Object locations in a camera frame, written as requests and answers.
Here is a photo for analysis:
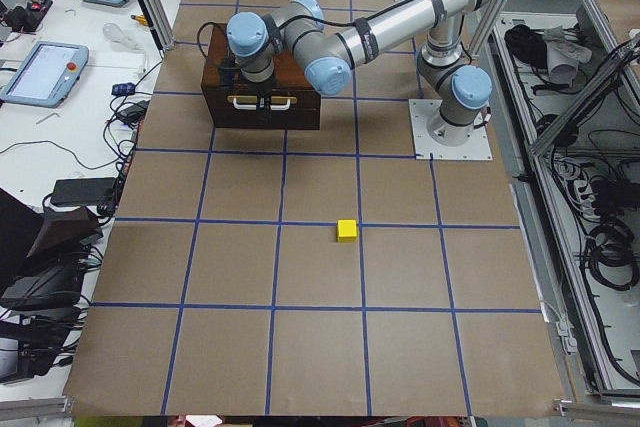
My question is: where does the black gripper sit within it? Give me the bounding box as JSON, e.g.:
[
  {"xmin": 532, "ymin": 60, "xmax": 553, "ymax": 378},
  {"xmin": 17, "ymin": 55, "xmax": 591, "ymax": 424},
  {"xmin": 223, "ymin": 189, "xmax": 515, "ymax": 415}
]
[{"xmin": 241, "ymin": 66, "xmax": 276, "ymax": 95}]

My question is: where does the yellow block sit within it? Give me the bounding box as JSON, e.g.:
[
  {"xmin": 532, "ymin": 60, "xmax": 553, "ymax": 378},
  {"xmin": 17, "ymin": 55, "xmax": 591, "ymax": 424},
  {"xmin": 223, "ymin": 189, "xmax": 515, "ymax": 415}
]
[{"xmin": 336, "ymin": 219, "xmax": 359, "ymax": 243}]

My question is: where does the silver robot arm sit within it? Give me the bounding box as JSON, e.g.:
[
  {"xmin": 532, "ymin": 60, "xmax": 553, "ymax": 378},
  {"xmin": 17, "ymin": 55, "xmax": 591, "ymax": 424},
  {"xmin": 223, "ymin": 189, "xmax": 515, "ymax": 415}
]
[{"xmin": 226, "ymin": 0, "xmax": 492, "ymax": 146}]

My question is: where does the dark wooden drawer cabinet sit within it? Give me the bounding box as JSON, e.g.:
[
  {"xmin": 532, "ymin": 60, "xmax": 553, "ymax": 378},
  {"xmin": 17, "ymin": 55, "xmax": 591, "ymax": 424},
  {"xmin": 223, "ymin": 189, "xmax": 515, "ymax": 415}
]
[{"xmin": 201, "ymin": 24, "xmax": 317, "ymax": 101}]

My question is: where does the small blue black device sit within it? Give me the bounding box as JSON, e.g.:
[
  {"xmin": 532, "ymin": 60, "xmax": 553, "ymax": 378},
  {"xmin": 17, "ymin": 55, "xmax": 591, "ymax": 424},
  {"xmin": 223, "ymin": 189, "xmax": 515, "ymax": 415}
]
[{"xmin": 111, "ymin": 82, "xmax": 136, "ymax": 97}]

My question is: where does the gold brass cylinder tool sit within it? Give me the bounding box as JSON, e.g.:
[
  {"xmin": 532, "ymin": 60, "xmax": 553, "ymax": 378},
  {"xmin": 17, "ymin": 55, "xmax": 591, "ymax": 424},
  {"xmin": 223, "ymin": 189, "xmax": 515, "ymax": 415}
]
[{"xmin": 130, "ymin": 15, "xmax": 148, "ymax": 26}]

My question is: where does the clear light bulb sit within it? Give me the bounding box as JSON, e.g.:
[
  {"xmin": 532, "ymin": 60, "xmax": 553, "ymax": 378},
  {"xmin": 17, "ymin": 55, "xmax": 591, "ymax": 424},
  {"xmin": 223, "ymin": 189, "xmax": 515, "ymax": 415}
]
[{"xmin": 102, "ymin": 23, "xmax": 139, "ymax": 50}]

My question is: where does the near blue teach pendant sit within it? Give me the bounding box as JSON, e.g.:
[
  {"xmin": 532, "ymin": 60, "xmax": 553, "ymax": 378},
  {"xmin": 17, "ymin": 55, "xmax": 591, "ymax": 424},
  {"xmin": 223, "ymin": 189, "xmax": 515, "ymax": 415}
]
[{"xmin": 1, "ymin": 41, "xmax": 89, "ymax": 108}]

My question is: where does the black laptop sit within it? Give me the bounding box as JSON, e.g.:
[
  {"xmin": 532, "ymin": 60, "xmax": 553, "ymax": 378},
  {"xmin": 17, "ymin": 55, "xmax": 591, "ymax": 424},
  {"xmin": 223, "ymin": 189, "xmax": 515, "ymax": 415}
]
[{"xmin": 1, "ymin": 190, "xmax": 103, "ymax": 292}]

